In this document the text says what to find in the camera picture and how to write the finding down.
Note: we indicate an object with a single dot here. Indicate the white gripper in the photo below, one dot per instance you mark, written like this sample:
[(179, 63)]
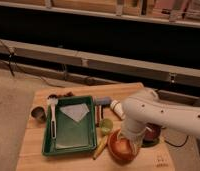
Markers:
[(134, 131)]

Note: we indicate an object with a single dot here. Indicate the orange red apple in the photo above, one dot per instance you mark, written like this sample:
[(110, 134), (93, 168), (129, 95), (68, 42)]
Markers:
[(124, 150)]

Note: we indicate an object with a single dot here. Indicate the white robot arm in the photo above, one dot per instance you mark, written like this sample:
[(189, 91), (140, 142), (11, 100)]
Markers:
[(144, 106)]

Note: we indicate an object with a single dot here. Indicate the orange brown bowl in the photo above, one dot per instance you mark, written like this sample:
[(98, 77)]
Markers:
[(111, 140)]

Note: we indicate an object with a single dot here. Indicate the dark red round object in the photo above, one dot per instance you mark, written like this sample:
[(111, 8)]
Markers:
[(152, 135)]

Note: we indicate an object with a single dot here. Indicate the white small bottle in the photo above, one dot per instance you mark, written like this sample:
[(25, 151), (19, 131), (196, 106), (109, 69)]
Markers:
[(116, 107)]

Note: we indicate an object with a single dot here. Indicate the red striped object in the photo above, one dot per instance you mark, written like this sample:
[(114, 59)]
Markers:
[(98, 114)]

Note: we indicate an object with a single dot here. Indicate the grey blue block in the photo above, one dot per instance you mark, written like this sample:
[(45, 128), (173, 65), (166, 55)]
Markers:
[(102, 101)]

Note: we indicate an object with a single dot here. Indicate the white folded paper napkin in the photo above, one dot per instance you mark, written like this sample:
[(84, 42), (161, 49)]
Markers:
[(76, 112)]

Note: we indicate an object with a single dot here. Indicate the green plastic tray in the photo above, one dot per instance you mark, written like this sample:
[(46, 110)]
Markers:
[(72, 137)]

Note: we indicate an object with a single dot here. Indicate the small metal cup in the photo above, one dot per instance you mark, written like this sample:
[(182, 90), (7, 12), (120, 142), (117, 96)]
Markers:
[(38, 113)]

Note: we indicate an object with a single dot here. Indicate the white handled brush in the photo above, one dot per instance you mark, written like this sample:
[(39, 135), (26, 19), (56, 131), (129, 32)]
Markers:
[(52, 102)]

